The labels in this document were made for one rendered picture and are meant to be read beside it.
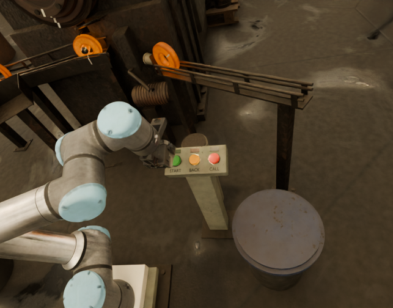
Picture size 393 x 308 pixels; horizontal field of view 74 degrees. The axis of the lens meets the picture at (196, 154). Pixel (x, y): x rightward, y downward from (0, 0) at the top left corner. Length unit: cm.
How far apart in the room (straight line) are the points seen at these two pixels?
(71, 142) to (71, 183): 12
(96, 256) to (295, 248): 76
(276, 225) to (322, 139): 93
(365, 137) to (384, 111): 26
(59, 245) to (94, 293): 22
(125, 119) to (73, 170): 16
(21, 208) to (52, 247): 49
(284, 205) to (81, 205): 73
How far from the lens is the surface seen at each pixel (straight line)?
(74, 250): 117
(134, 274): 136
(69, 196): 58
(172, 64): 134
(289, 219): 103
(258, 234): 100
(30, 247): 110
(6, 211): 68
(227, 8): 315
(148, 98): 154
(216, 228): 147
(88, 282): 114
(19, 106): 188
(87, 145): 66
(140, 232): 162
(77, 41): 171
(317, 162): 170
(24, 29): 198
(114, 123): 62
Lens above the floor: 136
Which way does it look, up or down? 49 degrees down
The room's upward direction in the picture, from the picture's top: 20 degrees counter-clockwise
